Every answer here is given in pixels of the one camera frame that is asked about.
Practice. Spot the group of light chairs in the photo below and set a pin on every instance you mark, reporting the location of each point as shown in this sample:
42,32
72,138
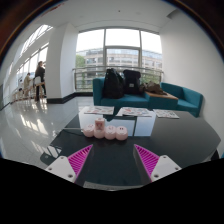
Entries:
20,93

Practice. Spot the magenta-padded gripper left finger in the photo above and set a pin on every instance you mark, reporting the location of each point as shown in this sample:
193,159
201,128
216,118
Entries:
63,166

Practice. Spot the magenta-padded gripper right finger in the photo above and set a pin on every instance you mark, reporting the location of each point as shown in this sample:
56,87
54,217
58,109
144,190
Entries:
165,168

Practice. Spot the metal window railing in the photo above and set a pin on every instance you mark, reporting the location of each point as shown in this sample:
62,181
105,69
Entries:
86,71

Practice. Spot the teal corner sofa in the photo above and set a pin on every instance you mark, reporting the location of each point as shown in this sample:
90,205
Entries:
130,100

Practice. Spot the wooden sofa side table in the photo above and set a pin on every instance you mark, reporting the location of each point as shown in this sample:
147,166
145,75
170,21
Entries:
165,96

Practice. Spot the black backpack with label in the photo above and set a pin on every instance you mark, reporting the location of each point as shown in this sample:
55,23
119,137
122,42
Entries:
132,81

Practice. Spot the brown jacket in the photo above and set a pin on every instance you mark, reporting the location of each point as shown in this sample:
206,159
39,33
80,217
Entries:
153,88

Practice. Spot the person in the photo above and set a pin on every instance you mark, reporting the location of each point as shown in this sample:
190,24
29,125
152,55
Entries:
27,81
40,75

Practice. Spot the large black backpack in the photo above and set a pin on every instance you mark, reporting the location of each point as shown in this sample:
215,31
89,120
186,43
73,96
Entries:
112,85

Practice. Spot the pink power strip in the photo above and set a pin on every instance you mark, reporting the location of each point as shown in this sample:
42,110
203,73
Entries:
116,132

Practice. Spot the colourful sticker sheet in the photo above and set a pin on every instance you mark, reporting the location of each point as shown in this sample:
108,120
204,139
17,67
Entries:
166,114
135,112
99,110

